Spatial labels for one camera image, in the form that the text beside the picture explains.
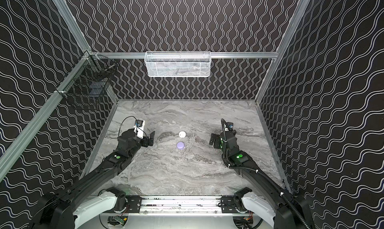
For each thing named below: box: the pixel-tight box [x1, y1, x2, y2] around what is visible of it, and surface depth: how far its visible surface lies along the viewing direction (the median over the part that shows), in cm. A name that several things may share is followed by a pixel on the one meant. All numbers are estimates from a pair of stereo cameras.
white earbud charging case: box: [178, 130, 187, 138], surface depth 102 cm
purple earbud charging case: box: [176, 141, 185, 150], surface depth 97 cm
